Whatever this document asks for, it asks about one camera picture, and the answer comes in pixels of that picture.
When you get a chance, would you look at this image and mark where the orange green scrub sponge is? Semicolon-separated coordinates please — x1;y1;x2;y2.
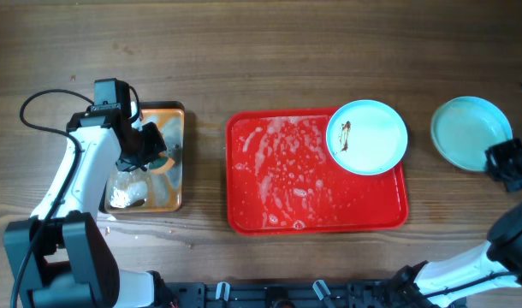
149;155;175;175

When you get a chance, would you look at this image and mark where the white plate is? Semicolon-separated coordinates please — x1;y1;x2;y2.
325;99;408;176
430;96;513;173

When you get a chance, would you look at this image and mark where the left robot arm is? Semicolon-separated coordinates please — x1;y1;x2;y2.
3;79;178;307

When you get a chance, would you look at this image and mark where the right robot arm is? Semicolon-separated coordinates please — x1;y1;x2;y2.
384;138;522;307

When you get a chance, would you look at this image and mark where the black rimmed orange wash tray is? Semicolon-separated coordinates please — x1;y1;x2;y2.
99;101;185;215

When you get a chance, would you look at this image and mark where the red plastic tray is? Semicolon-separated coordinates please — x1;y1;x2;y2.
225;108;409;235

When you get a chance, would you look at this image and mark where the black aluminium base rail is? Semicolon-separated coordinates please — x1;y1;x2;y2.
154;280;411;308

